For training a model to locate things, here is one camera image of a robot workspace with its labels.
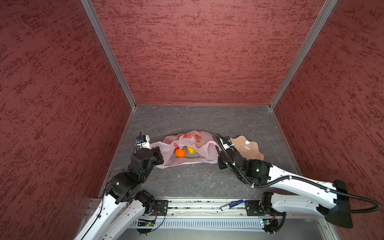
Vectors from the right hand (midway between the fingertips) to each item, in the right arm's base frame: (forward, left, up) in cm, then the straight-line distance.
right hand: (218, 156), depth 74 cm
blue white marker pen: (-19, -6, -16) cm, 26 cm away
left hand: (+1, +29, +4) cm, 30 cm away
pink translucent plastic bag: (+3, +5, +1) cm, 6 cm away
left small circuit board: (-26, +35, -18) cm, 47 cm away
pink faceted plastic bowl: (+12, -23, -16) cm, 30 cm away
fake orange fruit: (+8, +21, -12) cm, 25 cm away
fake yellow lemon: (+9, +15, -10) cm, 20 cm away
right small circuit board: (-28, -24, -19) cm, 42 cm away
